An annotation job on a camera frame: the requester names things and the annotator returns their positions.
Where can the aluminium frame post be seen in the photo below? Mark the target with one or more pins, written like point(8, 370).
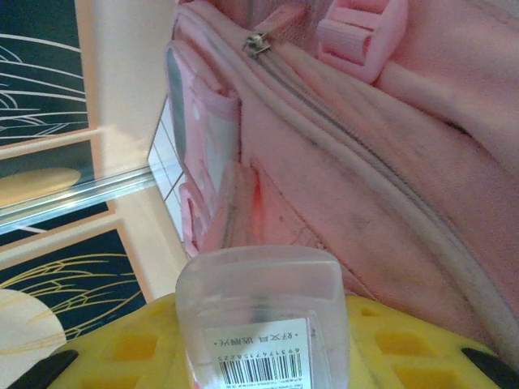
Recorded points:
point(73, 196)

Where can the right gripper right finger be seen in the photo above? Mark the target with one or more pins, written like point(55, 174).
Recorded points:
point(405, 348)

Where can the white remote control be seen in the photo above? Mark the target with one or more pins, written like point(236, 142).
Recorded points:
point(259, 291)

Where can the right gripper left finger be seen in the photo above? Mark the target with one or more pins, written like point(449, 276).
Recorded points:
point(134, 348)

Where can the pink backpack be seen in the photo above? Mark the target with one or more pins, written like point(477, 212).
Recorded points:
point(365, 162)

